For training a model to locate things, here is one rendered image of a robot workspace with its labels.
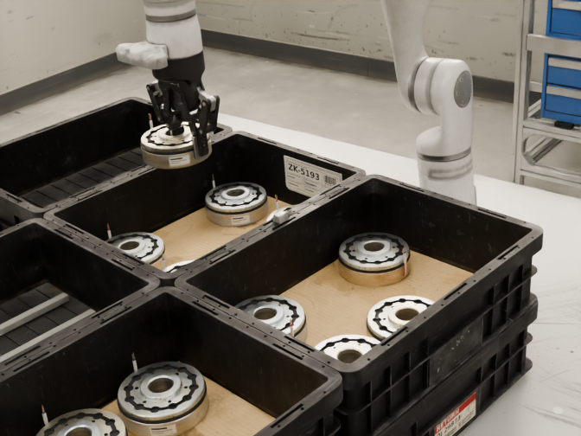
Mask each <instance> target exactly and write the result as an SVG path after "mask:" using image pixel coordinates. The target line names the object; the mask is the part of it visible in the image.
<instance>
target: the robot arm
mask: <svg viewBox="0 0 581 436"><path fill-rule="evenodd" d="M432 1H433V0H380V4H381V7H382V10H383V14H384V17H385V20H386V26H387V30H388V34H389V37H390V42H391V45H392V51H393V60H394V66H395V71H396V76H397V81H398V86H399V92H400V96H401V98H402V100H403V102H404V104H405V106H406V107H407V108H408V109H409V110H411V111H413V112H418V113H425V114H432V115H440V116H441V124H440V126H437V127H434V128H431V129H429V130H427V131H424V132H422V133H421V134H419V135H418V137H417V139H416V152H417V161H418V179H419V187H420V188H423V189H428V190H430V191H433V192H436V193H439V194H442V195H445V196H449V197H452V198H455V199H457V200H461V201H464V202H468V203H471V204H474V205H476V206H477V197H476V186H475V185H474V175H473V163H472V147H471V139H472V133H473V81H472V75H471V72H470V69H469V66H468V64H467V63H466V62H465V61H461V60H455V59H445V58H432V57H429V56H428V55H427V53H426V52H425V47H424V44H423V37H422V28H423V25H424V22H425V18H426V16H427V14H428V11H429V9H430V7H431V4H432ZM143 3H144V14H145V19H146V36H147V42H140V43H123V44H119V45H118V46H117V48H116V52H117V57H118V61H122V62H124V63H128V64H131V65H135V66H139V67H145V68H148V69H151V70H152V74H153V76H154V77H155V78H156V79H157V80H156V81H154V82H151V83H149V84H147V85H146V89H147V92H148V94H149V96H150V101H151V103H152V105H153V108H154V111H155V114H156V117H157V120H158V121H159V122H160V123H162V122H164V123H165V124H166V127H167V128H168V129H169V135H170V136H176V135H180V134H182V133H184V126H183V125H181V124H182V122H183V120H184V121H185V122H188V126H189V129H190V132H191V134H192V136H193V137H191V139H192V145H193V151H194V157H195V159H196V160H199V161H200V160H202V159H203V158H205V157H207V156H208V152H209V149H208V138H207V134H208V133H210V132H211V131H215V130H216V128H217V121H218V114H219V107H220V97H219V96H218V95H217V94H215V95H213V96H211V95H209V94H208V93H206V92H205V87H204V86H203V84H202V81H201V77H202V74H203V73H204V71H205V61H204V54H203V47H202V40H201V28H200V24H199V22H198V18H197V14H196V7H195V0H143ZM158 96H159V97H158ZM162 104H163V112H162V109H161V105H162ZM195 110H197V112H195V113H193V114H190V112H192V111H195ZM196 119H198V120H199V123H200V124H199V126H198V127H196V123H195V120H196ZM208 121H209V124H208Z"/></svg>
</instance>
